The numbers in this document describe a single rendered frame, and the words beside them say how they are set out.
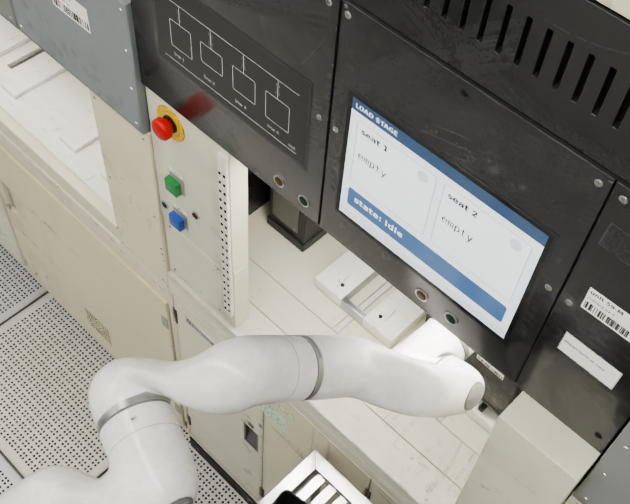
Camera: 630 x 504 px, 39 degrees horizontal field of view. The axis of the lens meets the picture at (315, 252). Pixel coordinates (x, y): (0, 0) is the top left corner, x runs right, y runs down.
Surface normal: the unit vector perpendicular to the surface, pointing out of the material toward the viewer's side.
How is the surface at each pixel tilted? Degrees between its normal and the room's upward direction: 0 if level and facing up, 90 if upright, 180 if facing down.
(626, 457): 90
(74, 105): 0
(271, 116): 90
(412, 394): 50
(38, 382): 0
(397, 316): 0
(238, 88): 90
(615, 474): 90
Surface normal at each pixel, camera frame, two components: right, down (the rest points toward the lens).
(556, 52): -0.70, 0.56
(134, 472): -0.35, -0.36
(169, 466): 0.41, -0.58
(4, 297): 0.06, -0.59
